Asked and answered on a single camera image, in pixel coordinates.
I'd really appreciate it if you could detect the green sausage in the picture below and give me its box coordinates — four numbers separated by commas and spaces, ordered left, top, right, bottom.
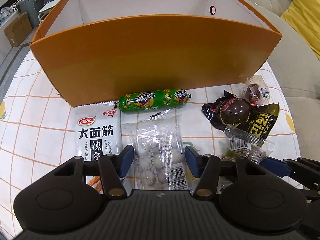
118, 88, 193, 114

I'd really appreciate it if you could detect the dark braised egg packet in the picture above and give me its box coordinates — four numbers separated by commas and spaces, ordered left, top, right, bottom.
202, 90, 253, 132

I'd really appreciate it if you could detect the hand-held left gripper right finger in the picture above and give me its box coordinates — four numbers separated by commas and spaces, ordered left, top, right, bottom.
185, 147, 273, 198

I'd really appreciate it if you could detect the white round wheeled stool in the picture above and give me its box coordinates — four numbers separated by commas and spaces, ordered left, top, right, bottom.
39, 0, 62, 22

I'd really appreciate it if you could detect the black yellow snack packet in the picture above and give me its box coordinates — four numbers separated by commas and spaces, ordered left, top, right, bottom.
246, 102, 280, 140

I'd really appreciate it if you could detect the grey plant pot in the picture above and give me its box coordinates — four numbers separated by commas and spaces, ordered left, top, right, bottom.
19, 0, 50, 29

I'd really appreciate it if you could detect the clear packet of white balls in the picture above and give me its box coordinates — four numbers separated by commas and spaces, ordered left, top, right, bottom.
121, 110, 192, 193

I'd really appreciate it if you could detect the beige sofa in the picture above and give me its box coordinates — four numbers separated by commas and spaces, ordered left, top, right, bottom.
235, 0, 320, 180

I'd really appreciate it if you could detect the yellow pillow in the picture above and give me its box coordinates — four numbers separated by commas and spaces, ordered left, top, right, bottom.
281, 0, 320, 60

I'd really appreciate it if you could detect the white spicy strip packet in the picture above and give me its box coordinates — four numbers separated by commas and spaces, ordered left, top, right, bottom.
74, 101, 123, 194

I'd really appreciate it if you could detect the brown cardboard carton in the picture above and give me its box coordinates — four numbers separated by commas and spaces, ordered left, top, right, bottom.
4, 12, 33, 47

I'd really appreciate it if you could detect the checked lemon print tablecloth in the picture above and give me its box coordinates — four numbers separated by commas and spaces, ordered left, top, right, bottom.
0, 52, 300, 230

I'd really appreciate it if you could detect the orange cardboard box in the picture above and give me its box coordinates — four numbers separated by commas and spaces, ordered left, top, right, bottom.
29, 0, 282, 107

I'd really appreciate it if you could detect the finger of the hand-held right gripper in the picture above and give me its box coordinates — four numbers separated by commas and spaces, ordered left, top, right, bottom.
260, 156, 320, 180

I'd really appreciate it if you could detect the round pastry clear packet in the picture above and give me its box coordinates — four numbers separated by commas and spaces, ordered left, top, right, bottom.
240, 75, 270, 105

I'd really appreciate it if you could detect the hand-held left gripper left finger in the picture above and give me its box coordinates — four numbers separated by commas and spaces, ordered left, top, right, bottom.
45, 144, 135, 197

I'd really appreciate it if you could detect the clear packet of brown pieces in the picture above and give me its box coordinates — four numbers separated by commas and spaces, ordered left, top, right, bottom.
217, 125, 275, 165

